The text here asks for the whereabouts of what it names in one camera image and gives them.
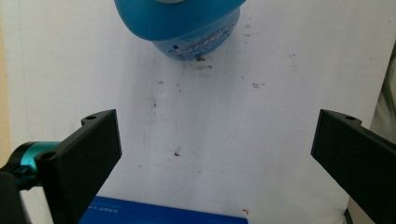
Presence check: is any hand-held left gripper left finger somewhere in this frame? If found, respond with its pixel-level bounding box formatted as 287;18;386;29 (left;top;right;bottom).
34;108;122;224

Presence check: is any thin black cable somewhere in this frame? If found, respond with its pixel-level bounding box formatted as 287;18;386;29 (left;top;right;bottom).
343;207;355;224

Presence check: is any grey cloth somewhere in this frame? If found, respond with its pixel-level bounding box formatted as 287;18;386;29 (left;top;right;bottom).
369;40;396;145

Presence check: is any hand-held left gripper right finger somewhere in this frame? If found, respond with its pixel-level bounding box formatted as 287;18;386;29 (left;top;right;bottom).
310;108;396;224

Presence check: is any blue bottle with white cap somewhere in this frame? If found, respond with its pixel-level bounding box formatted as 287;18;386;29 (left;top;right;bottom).
113;0;248;61

